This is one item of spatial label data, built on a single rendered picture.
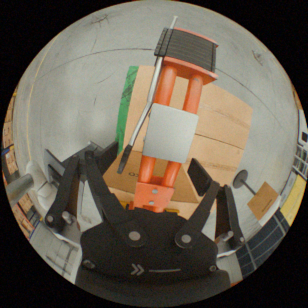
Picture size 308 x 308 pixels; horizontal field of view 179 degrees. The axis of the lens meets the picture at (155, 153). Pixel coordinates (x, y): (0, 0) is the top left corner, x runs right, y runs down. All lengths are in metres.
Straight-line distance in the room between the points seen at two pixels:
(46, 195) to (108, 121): 1.05
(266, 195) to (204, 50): 1.55
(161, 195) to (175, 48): 0.22
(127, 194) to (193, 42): 0.44
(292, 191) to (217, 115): 6.89
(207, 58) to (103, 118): 1.32
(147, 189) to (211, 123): 0.69
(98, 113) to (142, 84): 0.83
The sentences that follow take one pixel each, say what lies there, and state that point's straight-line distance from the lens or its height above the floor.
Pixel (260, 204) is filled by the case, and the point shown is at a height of 0.81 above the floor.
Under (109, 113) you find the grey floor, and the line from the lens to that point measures 1.36.
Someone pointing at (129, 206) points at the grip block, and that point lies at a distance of 0.26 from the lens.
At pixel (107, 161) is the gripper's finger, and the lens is 0.15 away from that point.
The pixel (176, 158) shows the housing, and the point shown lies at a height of 1.11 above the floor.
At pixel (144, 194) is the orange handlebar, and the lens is 0.19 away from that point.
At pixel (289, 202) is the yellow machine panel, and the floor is 1.08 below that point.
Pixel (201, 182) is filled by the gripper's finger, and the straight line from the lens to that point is 0.15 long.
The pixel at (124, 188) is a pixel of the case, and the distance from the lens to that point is 0.41.
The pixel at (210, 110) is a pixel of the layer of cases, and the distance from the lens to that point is 0.80.
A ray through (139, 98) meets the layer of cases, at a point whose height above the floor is 0.54.
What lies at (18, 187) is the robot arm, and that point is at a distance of 0.71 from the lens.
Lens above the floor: 1.24
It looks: 70 degrees down
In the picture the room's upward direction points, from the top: 180 degrees clockwise
